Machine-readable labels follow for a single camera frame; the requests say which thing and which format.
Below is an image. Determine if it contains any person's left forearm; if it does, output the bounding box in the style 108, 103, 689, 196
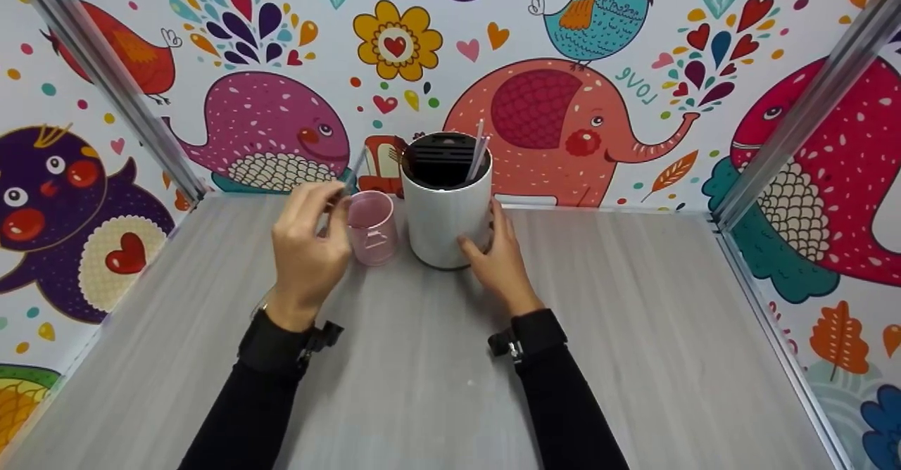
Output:
177, 356, 310, 470

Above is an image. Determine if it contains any person's right hand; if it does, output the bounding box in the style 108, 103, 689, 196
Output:
458, 198, 547, 318

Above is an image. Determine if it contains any person's left hand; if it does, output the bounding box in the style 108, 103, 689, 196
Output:
266, 180, 353, 332

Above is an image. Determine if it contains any clear bluish straw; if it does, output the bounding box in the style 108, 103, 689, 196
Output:
318, 146, 369, 239

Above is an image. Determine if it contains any white cylindrical holder black insert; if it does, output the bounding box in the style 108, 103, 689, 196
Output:
399, 132, 494, 271

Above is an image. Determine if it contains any black wrist band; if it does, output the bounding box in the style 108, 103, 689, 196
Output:
488, 307, 569, 365
237, 307, 346, 376

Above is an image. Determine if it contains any person's right forearm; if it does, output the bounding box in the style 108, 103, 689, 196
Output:
516, 347, 631, 470

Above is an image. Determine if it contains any clear white straw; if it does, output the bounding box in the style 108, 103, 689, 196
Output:
469, 135, 491, 184
466, 119, 486, 179

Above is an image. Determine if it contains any pink plastic cup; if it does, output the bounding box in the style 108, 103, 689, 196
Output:
346, 189, 399, 267

